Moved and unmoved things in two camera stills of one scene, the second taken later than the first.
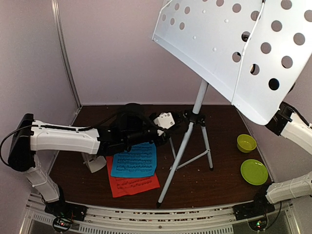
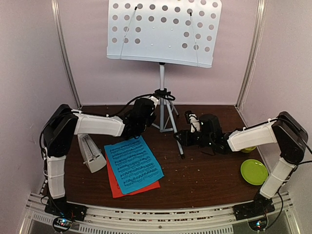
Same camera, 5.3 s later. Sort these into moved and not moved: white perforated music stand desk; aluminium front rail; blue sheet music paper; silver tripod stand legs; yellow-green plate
Moved: silver tripod stand legs; blue sheet music paper; white perforated music stand desk
Not moved: aluminium front rail; yellow-green plate
